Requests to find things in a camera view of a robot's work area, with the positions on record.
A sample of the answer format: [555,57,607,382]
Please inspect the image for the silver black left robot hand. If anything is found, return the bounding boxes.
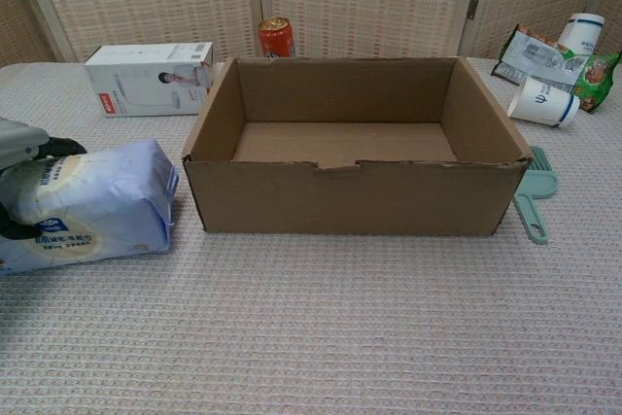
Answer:
[0,116,88,241]

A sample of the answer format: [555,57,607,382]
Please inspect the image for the blue white tissue pack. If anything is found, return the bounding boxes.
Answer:
[0,138,180,274]

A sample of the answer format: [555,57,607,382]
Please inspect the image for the brown cardboard box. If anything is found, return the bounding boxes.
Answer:
[182,55,535,236]

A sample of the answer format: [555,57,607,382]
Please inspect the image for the white product box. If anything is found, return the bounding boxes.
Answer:
[84,41,217,119]

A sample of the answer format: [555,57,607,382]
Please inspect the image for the orange soda can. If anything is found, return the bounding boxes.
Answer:
[258,17,296,60]

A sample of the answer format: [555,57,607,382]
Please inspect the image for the beige woven tablecloth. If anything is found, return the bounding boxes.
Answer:
[0,57,622,415]

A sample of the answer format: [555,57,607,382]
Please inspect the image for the teal mini brush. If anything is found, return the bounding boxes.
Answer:
[512,145,561,245]

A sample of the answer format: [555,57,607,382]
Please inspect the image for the white paper cup blue logo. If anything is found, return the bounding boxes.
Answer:
[507,75,582,128]
[556,13,606,56]

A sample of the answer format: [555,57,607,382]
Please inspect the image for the green silver snack bag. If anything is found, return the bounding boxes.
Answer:
[490,23,616,114]

